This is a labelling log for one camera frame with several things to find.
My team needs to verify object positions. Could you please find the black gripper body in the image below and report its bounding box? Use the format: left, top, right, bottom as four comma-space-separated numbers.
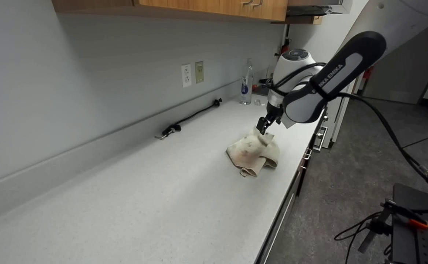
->
265, 104, 284, 127

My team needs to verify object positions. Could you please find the cream white table cloth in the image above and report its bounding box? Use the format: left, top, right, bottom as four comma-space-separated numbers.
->
226, 129, 281, 177

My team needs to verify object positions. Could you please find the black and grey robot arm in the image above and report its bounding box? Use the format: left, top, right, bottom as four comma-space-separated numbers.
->
257, 30, 388, 133

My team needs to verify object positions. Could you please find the white electric kettle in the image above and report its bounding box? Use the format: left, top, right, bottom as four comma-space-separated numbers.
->
273, 48, 320, 92

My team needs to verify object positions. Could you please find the wooden upper cabinet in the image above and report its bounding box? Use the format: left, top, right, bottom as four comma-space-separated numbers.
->
52, 0, 323, 24

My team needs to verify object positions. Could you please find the black stand with clamp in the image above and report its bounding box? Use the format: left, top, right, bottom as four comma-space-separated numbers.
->
333, 181, 428, 264

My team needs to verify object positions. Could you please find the beige wall switch plate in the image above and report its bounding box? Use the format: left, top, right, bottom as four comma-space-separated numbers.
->
196, 60, 204, 83

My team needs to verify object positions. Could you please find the white wall outlet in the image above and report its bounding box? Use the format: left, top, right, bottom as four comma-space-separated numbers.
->
181, 63, 193, 87

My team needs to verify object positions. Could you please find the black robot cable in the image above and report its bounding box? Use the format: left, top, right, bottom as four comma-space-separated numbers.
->
338, 92, 428, 199

